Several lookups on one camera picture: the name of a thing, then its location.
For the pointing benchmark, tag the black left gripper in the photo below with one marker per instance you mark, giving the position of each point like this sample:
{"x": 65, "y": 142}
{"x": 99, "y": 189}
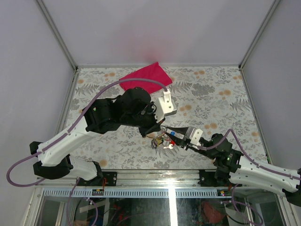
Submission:
{"x": 154, "y": 125}

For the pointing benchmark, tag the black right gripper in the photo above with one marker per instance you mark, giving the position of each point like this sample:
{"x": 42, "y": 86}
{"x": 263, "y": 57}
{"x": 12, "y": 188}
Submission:
{"x": 181, "y": 142}

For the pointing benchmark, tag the large metal keyring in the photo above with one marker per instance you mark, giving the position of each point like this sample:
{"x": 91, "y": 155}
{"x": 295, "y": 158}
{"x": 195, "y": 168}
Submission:
{"x": 160, "y": 134}

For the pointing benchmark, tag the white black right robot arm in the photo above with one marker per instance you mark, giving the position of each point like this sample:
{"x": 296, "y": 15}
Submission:
{"x": 236, "y": 167}

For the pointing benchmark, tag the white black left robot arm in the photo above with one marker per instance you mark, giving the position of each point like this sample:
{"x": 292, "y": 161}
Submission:
{"x": 134, "y": 108}

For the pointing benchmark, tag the floral table mat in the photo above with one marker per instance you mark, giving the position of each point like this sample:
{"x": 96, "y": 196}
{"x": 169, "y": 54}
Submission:
{"x": 212, "y": 99}

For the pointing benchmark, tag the folded pink cloth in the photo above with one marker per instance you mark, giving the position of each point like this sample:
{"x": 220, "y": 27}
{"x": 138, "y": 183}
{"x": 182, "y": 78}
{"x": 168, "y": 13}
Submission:
{"x": 152, "y": 72}

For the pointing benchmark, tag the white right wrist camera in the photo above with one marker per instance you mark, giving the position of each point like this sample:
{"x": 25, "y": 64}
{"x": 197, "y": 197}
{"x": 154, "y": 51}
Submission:
{"x": 193, "y": 134}

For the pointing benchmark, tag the aluminium front rail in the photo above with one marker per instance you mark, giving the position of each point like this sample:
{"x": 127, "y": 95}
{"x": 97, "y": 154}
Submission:
{"x": 142, "y": 184}

